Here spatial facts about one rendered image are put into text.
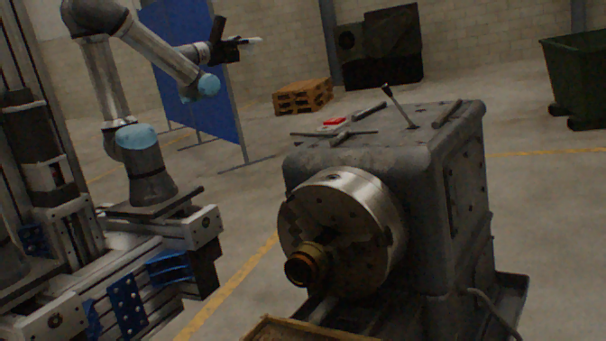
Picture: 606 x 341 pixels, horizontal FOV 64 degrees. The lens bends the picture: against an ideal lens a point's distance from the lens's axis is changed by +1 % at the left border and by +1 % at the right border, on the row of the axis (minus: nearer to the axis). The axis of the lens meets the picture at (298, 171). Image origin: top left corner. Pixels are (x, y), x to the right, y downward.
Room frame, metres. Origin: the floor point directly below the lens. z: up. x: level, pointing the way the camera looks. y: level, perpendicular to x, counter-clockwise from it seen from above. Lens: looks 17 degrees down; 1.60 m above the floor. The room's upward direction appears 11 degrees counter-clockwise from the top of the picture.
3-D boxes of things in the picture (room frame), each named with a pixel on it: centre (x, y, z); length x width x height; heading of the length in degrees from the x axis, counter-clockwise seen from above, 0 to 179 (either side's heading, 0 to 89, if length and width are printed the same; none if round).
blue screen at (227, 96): (7.79, 1.48, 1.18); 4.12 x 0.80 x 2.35; 25
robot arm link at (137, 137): (1.48, 0.47, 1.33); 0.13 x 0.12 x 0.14; 34
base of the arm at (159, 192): (1.47, 0.46, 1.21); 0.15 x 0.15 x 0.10
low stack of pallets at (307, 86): (9.31, -0.39, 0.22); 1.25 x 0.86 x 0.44; 156
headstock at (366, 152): (1.45, -0.29, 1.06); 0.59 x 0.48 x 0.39; 144
